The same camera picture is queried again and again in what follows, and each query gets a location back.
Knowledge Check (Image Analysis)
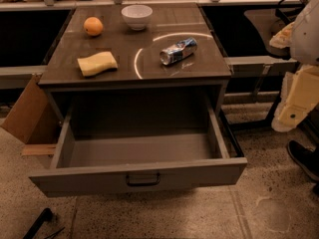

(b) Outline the black drawer handle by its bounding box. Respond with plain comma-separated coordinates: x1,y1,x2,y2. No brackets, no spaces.
126,173,160,187

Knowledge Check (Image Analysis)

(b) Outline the black bag with straps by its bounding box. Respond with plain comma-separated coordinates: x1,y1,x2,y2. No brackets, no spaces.
268,0,308,57

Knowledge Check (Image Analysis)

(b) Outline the grey drawer cabinet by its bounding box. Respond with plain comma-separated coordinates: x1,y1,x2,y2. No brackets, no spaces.
39,3,231,110

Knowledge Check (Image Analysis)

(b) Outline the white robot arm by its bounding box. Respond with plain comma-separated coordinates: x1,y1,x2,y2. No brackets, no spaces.
269,0,319,132

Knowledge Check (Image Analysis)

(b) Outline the brown cardboard panel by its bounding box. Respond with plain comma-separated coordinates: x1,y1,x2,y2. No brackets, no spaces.
1,75,60,144

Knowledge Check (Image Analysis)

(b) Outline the white bowl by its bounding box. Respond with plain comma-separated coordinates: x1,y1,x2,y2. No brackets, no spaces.
121,4,153,31

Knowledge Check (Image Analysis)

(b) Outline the metal shelf rail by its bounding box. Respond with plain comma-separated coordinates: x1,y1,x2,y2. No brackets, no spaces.
0,66,47,90

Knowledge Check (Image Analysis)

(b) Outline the yellow sponge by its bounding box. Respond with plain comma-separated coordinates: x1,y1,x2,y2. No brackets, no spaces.
78,52,118,77

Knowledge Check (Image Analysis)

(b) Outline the black shoe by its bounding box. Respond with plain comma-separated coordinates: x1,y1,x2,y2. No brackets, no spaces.
287,140,319,182

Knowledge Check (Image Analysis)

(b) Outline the open grey top drawer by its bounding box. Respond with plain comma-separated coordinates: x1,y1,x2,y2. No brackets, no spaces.
29,94,247,197

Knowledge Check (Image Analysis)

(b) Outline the orange fruit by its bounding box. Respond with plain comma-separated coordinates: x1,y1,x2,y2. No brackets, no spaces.
84,17,103,36

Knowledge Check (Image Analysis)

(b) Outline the crushed blue soda can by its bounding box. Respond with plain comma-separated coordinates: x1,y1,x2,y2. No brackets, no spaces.
159,38,197,66

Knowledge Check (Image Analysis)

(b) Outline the black tool on floor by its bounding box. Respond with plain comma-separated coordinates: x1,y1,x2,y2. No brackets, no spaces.
23,208,64,239

